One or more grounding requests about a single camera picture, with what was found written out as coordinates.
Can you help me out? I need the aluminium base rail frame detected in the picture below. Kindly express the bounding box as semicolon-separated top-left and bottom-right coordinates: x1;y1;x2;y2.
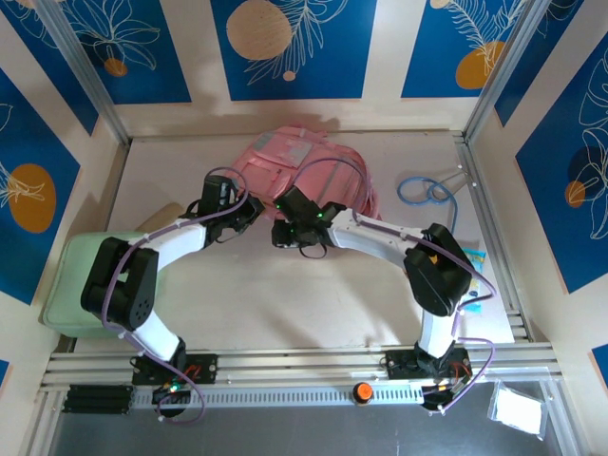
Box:
40;346;561;393

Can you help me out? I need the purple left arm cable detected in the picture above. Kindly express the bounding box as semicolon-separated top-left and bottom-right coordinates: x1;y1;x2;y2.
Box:
102;165;251;427

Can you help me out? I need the pink school backpack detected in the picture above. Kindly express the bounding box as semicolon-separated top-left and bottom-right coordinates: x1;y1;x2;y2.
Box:
231;125;381;224

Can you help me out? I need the black ribbed block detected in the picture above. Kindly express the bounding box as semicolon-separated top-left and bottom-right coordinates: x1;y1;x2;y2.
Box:
62;384;135;415

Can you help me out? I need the mint green pencil case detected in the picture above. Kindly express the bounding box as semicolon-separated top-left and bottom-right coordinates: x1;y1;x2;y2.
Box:
41;231;165;339

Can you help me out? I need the slotted grey cable duct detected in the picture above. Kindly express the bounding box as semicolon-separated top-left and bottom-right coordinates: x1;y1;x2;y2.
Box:
132;385;424;409

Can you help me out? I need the clear plastic bag white sheet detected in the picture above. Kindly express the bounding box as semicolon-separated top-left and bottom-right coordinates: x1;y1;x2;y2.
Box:
487;379;546;437

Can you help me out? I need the light blue snack packet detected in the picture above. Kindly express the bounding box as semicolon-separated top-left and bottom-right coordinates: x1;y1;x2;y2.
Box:
458;249;486;314

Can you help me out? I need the orange emergency stop button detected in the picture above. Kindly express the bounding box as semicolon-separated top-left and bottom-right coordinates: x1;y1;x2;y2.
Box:
351;382;375;406

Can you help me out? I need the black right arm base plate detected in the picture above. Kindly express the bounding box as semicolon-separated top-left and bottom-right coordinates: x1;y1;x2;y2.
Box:
385;349;472;381

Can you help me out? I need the blue cable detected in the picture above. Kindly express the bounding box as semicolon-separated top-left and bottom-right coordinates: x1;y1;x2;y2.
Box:
396;175;465;238

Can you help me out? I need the aluminium side rail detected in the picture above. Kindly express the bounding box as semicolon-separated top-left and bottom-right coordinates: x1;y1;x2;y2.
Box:
453;135;531;343

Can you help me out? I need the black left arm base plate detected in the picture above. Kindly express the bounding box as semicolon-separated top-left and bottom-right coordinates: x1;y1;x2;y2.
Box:
131;353;219;386

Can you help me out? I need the aluminium corner post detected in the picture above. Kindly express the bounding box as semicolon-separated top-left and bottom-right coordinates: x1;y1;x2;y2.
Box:
463;0;555;142
35;0;132;143

